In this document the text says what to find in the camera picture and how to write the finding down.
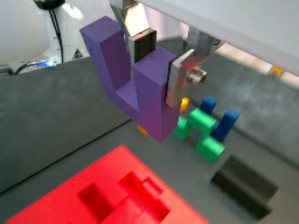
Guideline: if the purple U-shaped block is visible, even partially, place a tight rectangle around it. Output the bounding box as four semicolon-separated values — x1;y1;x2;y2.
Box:
80;17;180;142

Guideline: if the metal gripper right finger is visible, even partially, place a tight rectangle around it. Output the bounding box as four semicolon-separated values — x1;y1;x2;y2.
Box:
166;27;221;107

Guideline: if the black camera cable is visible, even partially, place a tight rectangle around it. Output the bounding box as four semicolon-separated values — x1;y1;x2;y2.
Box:
47;8;66;64

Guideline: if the blue U-shaped block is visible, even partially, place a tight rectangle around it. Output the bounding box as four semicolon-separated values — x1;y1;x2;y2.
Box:
200;96;239;142

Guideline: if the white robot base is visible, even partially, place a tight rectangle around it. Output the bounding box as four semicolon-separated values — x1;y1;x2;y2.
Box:
0;0;87;77

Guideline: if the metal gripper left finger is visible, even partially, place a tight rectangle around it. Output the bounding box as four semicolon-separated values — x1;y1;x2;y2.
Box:
108;0;156;64

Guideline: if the green stepped arch block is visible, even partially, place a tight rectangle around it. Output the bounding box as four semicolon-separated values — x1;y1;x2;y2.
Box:
172;108;226;164

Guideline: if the red puzzle board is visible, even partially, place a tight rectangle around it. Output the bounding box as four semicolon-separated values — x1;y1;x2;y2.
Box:
6;145;210;224

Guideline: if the black fixture holder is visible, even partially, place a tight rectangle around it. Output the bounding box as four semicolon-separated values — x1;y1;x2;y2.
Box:
211;156;279;220

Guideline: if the yellow long bar block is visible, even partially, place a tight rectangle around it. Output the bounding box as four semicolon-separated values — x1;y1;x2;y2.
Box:
136;97;191;136

